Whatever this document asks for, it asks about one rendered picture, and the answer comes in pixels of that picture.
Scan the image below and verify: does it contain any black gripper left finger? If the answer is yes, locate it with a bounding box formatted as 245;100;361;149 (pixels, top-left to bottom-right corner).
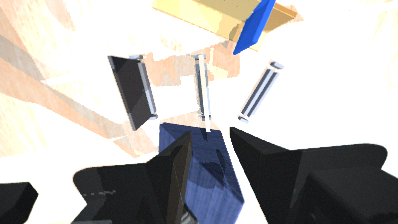
72;131;192;224

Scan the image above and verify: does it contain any tan slotted board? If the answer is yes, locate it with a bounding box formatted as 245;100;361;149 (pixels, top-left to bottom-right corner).
151;0;298;52

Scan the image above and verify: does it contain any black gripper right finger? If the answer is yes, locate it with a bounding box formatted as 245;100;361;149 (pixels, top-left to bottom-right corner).
229;127;388;224

